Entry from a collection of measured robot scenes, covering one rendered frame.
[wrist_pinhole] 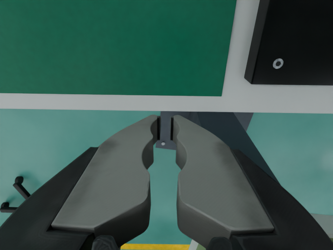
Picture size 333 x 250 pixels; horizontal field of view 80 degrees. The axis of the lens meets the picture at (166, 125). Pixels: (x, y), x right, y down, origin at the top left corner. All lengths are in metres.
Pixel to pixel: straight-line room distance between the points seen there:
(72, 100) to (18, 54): 0.06
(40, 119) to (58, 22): 1.07
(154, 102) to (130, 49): 0.06
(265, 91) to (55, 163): 1.32
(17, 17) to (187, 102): 0.18
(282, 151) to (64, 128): 1.26
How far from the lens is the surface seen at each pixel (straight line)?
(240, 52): 0.22
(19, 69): 0.26
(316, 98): 0.28
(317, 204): 1.84
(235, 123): 0.86
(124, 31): 0.21
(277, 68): 0.21
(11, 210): 1.80
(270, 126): 1.23
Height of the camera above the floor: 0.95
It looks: 61 degrees down
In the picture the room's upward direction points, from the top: 179 degrees counter-clockwise
